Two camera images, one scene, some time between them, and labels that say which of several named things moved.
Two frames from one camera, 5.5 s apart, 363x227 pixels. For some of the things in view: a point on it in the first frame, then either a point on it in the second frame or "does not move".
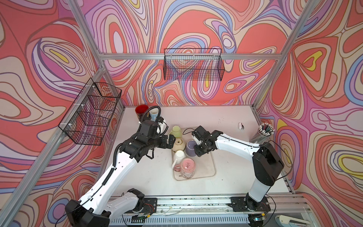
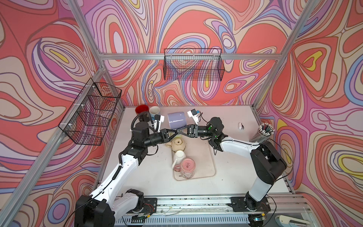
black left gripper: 164,139 to 163,136
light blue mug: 153,114 does not move
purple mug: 190,150 to 177,120
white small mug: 179,155 does not move
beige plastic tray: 205,166 does not move
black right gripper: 198,152 to 192,130
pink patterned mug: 187,168 does not move
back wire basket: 194,65 does not move
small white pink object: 241,126 does not move
